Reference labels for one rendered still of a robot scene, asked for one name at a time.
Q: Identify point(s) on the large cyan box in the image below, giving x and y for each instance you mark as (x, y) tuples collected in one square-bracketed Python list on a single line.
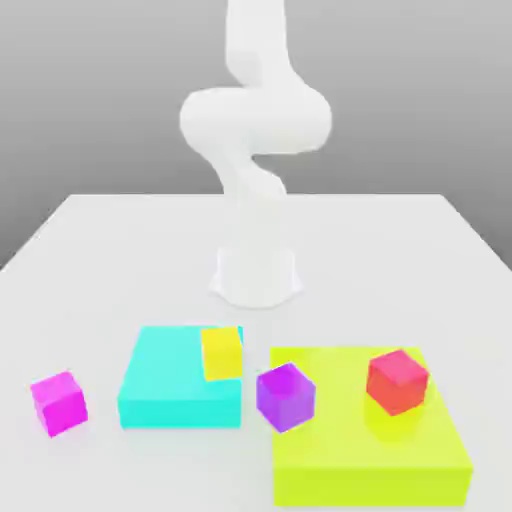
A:
[(168, 384)]

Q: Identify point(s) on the small yellow cube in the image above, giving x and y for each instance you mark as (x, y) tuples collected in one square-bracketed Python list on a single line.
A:
[(222, 354)]

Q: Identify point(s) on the small magenta cube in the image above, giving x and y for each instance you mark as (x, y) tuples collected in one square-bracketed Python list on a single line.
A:
[(60, 404)]

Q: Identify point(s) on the small red cube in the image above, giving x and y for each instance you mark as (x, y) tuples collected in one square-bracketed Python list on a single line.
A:
[(396, 384)]

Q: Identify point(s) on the small purple cube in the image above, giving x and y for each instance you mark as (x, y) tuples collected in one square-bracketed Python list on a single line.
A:
[(284, 398)]

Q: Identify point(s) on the large lime yellow box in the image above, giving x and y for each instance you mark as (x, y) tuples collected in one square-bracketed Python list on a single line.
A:
[(360, 460)]

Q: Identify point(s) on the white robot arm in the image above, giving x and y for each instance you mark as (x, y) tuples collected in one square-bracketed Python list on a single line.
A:
[(256, 120)]

